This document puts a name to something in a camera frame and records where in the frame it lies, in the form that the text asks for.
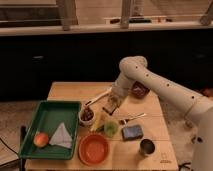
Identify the metal cup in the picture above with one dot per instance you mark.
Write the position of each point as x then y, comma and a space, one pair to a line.
147, 147

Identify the white cup with dark contents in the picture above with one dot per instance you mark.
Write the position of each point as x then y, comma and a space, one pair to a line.
86, 116

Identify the yellow banana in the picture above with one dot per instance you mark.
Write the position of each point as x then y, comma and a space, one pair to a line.
95, 125

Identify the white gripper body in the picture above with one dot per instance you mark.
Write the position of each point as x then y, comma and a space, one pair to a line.
117, 95

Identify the wooden table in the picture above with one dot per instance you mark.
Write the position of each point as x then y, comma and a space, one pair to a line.
122, 155

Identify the green plastic tray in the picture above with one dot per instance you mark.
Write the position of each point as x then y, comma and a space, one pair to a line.
47, 118

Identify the dark brown bowl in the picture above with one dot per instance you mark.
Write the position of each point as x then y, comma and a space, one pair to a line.
139, 91

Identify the red orange bowl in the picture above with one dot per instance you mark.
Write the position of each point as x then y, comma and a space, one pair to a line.
93, 149

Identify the metal fork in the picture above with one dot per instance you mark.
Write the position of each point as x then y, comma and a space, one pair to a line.
125, 121

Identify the green plastic cup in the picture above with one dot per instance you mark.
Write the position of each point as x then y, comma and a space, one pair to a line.
110, 128

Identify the white handled brush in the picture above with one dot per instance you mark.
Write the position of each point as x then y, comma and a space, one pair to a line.
93, 100

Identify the blue sponge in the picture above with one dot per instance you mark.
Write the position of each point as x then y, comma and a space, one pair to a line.
132, 132

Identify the black whiteboard eraser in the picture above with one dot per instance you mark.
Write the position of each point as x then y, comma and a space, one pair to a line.
109, 109

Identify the grey folded cloth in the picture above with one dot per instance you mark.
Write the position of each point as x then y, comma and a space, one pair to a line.
61, 137

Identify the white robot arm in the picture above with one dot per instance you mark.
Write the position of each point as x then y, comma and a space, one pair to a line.
196, 107

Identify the red apple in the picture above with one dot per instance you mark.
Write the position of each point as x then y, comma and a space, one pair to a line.
41, 140

